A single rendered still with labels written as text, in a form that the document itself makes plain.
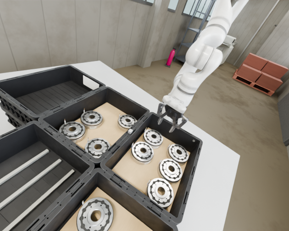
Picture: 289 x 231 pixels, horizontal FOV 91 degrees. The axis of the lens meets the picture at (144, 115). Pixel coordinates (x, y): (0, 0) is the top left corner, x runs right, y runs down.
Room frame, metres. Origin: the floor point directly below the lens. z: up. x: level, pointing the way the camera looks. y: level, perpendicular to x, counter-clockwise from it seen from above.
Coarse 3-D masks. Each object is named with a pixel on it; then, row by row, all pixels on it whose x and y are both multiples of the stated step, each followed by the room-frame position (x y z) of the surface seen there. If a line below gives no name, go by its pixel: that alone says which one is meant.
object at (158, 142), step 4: (144, 132) 0.51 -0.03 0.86; (148, 132) 0.52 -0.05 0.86; (156, 132) 0.54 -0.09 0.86; (144, 136) 0.49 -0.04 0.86; (148, 136) 0.50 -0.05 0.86; (160, 136) 0.53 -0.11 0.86; (148, 140) 0.47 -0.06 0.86; (152, 140) 0.48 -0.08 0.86; (156, 140) 0.49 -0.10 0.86; (160, 140) 0.50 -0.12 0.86; (152, 144) 0.45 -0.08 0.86; (156, 144) 0.46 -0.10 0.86
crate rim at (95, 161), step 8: (104, 88) 0.66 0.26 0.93; (112, 88) 0.69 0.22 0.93; (88, 96) 0.54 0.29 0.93; (72, 104) 0.45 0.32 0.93; (136, 104) 0.62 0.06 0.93; (56, 112) 0.38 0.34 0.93; (40, 120) 0.32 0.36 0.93; (48, 128) 0.30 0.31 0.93; (64, 136) 0.29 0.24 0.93; (72, 144) 0.27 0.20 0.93; (80, 152) 0.25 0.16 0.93; (96, 160) 0.24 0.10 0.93
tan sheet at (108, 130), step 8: (104, 104) 0.65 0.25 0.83; (104, 112) 0.58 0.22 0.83; (112, 112) 0.61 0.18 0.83; (120, 112) 0.63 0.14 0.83; (104, 120) 0.53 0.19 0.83; (112, 120) 0.55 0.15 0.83; (96, 128) 0.45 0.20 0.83; (104, 128) 0.47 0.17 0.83; (112, 128) 0.49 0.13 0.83; (88, 136) 0.40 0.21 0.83; (96, 136) 0.41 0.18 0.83; (104, 136) 0.43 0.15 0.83; (112, 136) 0.44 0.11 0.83; (120, 136) 0.46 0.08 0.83; (80, 144) 0.34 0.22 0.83; (112, 144) 0.40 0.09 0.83
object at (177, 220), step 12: (144, 120) 0.54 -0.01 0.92; (132, 132) 0.42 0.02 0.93; (120, 144) 0.34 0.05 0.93; (108, 156) 0.27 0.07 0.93; (108, 168) 0.23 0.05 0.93; (192, 168) 0.35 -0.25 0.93; (120, 180) 0.21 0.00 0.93; (192, 180) 0.30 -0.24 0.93; (156, 204) 0.18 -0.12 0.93; (168, 216) 0.16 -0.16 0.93; (180, 216) 0.17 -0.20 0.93
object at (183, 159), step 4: (172, 144) 0.50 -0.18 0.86; (176, 144) 0.51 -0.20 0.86; (172, 148) 0.47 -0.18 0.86; (184, 148) 0.50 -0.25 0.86; (172, 152) 0.45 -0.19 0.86; (184, 152) 0.48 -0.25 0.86; (172, 156) 0.43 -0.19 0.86; (176, 156) 0.43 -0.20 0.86; (184, 156) 0.45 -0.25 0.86; (188, 156) 0.46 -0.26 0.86; (176, 160) 0.41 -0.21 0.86; (180, 160) 0.42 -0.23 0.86; (184, 160) 0.43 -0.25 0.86
